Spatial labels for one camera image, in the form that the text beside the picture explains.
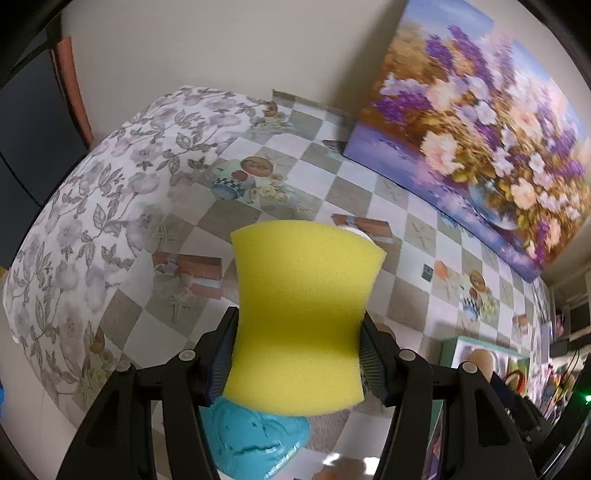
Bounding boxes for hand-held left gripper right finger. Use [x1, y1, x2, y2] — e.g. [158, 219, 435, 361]
[358, 311, 539, 480]

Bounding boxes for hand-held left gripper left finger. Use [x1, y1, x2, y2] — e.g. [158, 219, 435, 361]
[55, 307, 241, 480]

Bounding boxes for grey floral tablecloth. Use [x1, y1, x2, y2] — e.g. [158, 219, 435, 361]
[2, 85, 278, 430]

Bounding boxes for flower painting canvas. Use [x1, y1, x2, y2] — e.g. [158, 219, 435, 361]
[344, 0, 588, 282]

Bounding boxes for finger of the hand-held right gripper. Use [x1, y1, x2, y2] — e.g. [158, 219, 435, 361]
[488, 370, 552, 437]

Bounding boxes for yellow green scrub sponge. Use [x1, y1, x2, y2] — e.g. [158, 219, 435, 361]
[222, 220, 387, 417]

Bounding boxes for white bottle green label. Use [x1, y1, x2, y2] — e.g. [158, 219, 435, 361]
[336, 224, 376, 247]

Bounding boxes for teal plastic case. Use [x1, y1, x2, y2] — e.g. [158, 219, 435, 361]
[198, 398, 311, 478]

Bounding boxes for red tape roll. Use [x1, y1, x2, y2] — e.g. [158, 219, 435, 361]
[503, 370, 528, 395]

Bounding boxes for teal picture book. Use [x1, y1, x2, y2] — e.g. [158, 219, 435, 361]
[441, 336, 532, 398]

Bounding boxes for checked printed table cover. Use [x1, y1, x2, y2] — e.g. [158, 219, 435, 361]
[92, 90, 555, 480]

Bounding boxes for brown board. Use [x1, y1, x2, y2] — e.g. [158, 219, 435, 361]
[51, 36, 93, 148]

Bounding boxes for pile of colourful small things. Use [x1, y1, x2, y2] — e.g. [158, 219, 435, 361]
[538, 364, 578, 416]

